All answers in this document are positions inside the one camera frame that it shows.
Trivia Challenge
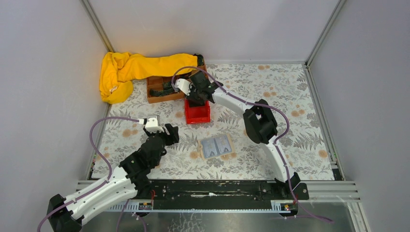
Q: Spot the red plastic bin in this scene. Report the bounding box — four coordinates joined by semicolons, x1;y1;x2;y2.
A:
185;99;211;124

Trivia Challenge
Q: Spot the white VIP card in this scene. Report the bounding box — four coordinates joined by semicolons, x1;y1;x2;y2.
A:
215;135;233;155
201;138;219;159

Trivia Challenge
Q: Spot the beige card holder wallet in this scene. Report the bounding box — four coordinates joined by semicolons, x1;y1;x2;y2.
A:
197;133;235;160

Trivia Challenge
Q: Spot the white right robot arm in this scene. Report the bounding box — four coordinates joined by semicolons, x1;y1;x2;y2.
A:
177;71;300;193

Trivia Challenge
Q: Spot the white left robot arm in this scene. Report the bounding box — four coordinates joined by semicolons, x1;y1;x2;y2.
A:
46;124;179;232

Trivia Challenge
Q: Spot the wooden compartment tray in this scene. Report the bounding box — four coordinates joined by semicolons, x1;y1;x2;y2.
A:
146;62;209;104

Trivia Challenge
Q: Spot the yellow cloth garment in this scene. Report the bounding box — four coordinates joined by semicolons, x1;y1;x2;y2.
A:
99;52;204;104

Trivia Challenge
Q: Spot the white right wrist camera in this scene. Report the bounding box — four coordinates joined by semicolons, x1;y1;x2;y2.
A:
175;78;192;96

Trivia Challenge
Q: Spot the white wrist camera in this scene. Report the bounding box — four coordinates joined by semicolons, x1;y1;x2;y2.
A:
138;115;164;133
175;78;192;96

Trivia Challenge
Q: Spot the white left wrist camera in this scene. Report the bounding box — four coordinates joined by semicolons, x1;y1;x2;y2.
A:
138;115;164;133

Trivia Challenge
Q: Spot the dark strap in tray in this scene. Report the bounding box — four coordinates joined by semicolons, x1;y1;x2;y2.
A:
149;80;177;98

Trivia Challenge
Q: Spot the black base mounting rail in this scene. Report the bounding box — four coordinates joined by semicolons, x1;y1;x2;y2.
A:
145;179;309;210

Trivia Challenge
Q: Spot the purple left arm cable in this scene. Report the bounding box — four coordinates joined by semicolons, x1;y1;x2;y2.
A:
37;116;148;232

